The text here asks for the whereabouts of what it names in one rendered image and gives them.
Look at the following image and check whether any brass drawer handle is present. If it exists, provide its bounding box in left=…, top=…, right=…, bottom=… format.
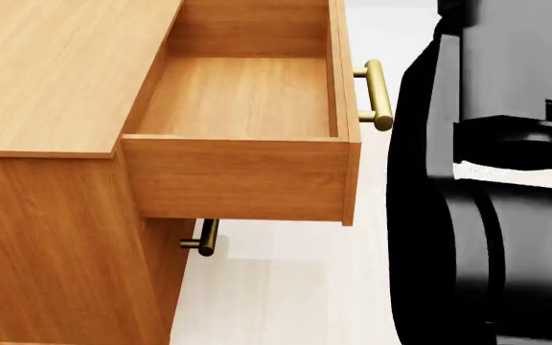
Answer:
left=352, top=58, right=395, bottom=132
left=179, top=218, right=220, bottom=258

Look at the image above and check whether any wooden cabinet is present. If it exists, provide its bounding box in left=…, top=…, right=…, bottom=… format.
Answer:
left=0, top=0, right=196, bottom=345

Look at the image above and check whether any open wooden drawer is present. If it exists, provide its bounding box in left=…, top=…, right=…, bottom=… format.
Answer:
left=121, top=0, right=363, bottom=227

